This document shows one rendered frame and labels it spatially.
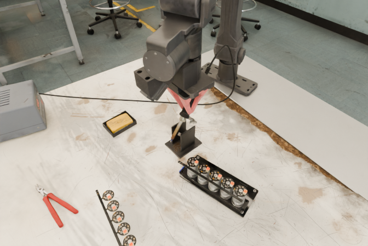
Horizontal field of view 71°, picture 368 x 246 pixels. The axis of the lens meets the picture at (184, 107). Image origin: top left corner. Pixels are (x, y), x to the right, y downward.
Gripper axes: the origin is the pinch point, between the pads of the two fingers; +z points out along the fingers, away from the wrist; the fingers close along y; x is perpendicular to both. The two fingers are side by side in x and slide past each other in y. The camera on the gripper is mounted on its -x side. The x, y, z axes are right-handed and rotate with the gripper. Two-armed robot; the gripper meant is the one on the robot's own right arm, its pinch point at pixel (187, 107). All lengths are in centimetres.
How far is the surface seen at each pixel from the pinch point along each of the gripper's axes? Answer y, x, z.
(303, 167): 23.9, 15.3, 12.2
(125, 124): -14.1, -9.8, 10.0
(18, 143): -27.6, -33.6, 10.7
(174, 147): -0.2, -4.3, 11.2
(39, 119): -27.2, -26.7, 6.3
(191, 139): 1.9, -0.5, 9.3
